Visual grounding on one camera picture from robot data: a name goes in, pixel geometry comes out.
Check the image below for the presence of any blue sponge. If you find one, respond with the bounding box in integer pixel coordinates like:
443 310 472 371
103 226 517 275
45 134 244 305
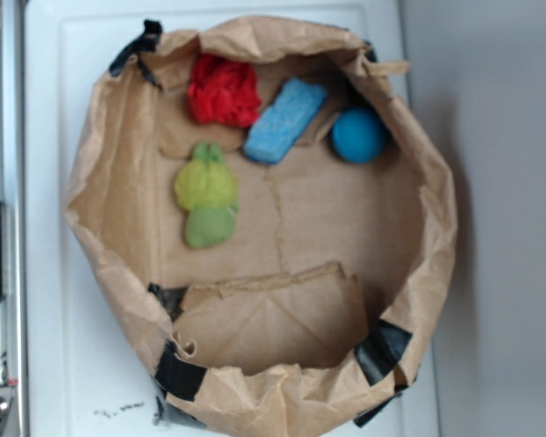
243 77 328 165

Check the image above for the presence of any green plush toy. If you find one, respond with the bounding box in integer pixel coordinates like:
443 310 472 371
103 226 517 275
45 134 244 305
174 142 238 249

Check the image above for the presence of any brown paper bag bin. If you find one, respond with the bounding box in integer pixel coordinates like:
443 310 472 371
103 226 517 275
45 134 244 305
65 15 458 436

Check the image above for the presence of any blue ball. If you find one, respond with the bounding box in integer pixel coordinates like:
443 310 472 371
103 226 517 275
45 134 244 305
331 107 390 164

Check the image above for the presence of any red crumpled cloth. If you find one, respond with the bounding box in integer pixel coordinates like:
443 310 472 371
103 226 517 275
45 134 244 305
187 54 261 128

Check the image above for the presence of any white tray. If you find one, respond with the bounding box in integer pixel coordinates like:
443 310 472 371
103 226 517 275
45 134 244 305
25 1 420 436

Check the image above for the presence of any metal frame rail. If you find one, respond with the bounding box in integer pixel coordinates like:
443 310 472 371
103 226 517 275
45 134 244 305
0 1 30 436

